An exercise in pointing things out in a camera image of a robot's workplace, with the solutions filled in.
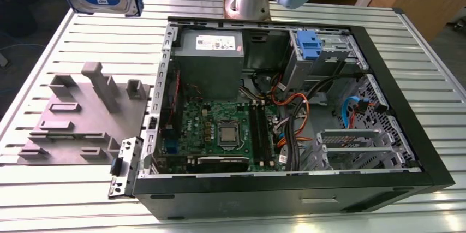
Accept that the blue data wire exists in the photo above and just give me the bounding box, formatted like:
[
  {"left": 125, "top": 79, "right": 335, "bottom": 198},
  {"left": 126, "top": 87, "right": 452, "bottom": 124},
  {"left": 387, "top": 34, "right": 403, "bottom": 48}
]
[{"left": 343, "top": 95, "right": 360, "bottom": 129}]

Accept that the black RAM slot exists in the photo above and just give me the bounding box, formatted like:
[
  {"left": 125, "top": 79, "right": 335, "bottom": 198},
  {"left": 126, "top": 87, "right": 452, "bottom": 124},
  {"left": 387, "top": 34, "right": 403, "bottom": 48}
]
[
  {"left": 248, "top": 101, "right": 262, "bottom": 167},
  {"left": 258, "top": 101, "right": 277, "bottom": 166}
]

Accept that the CPU socket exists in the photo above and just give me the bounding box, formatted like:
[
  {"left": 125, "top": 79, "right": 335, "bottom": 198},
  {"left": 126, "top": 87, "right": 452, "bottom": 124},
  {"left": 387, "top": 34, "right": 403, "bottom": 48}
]
[{"left": 213, "top": 120, "right": 245, "bottom": 151}]

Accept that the green motherboard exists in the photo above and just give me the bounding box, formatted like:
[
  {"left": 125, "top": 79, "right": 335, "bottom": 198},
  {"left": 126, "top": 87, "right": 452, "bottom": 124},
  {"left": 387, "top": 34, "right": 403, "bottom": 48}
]
[{"left": 158, "top": 101, "right": 288, "bottom": 174}]

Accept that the black PC case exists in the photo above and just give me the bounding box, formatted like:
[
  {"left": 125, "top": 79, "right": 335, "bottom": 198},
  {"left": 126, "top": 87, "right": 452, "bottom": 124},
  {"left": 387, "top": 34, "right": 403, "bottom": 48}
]
[{"left": 130, "top": 16, "right": 455, "bottom": 220}]

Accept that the grey parts rack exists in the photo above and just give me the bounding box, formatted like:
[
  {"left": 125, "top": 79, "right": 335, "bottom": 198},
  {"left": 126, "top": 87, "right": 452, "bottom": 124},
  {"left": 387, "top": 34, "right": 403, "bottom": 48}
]
[{"left": 17, "top": 62, "right": 156, "bottom": 167}]

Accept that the grey power supply unit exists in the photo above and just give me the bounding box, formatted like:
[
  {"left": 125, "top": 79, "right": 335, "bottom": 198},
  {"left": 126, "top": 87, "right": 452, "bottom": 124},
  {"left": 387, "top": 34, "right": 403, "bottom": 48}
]
[{"left": 170, "top": 29, "right": 244, "bottom": 103}]

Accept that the blue drive latch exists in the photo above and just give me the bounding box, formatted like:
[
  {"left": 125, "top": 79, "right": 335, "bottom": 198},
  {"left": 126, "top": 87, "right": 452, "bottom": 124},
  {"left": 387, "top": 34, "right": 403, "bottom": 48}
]
[{"left": 296, "top": 30, "right": 323, "bottom": 61}]

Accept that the metal disk bay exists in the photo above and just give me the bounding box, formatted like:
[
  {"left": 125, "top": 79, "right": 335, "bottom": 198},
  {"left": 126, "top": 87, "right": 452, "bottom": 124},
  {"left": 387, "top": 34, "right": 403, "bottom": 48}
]
[{"left": 315, "top": 128, "right": 412, "bottom": 171}]

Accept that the orange disk power wire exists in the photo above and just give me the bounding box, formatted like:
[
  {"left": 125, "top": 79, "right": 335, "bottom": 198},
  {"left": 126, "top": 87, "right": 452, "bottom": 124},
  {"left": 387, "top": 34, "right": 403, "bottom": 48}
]
[{"left": 357, "top": 98, "right": 387, "bottom": 114}]

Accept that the silver CPU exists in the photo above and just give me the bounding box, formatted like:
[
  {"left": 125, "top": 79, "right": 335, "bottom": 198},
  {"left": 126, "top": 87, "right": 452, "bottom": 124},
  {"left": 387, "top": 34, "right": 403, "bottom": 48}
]
[{"left": 217, "top": 126, "right": 238, "bottom": 142}]

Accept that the orange yellow wire bundle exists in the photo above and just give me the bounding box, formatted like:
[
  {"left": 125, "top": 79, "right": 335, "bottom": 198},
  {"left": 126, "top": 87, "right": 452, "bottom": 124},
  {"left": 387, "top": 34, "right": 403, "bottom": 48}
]
[{"left": 272, "top": 93, "right": 315, "bottom": 149}]

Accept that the black graphics card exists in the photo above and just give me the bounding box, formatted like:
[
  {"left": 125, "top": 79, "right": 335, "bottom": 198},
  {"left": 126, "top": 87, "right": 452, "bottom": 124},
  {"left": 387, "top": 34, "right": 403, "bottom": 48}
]
[{"left": 188, "top": 155, "right": 250, "bottom": 173}]

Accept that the metal drive cage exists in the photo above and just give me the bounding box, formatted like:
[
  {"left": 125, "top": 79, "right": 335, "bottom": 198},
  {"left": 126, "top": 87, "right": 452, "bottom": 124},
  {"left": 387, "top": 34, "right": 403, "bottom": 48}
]
[{"left": 287, "top": 28, "right": 365, "bottom": 92}]

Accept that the metal slot cover bracket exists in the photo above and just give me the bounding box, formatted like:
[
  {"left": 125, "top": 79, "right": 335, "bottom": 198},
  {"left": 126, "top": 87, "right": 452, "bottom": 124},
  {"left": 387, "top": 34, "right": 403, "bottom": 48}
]
[{"left": 108, "top": 136, "right": 145, "bottom": 200}]

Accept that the black cable bundle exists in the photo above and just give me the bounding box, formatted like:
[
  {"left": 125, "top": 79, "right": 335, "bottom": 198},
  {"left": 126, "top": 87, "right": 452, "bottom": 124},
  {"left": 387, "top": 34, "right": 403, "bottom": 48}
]
[{"left": 283, "top": 72, "right": 367, "bottom": 172}]

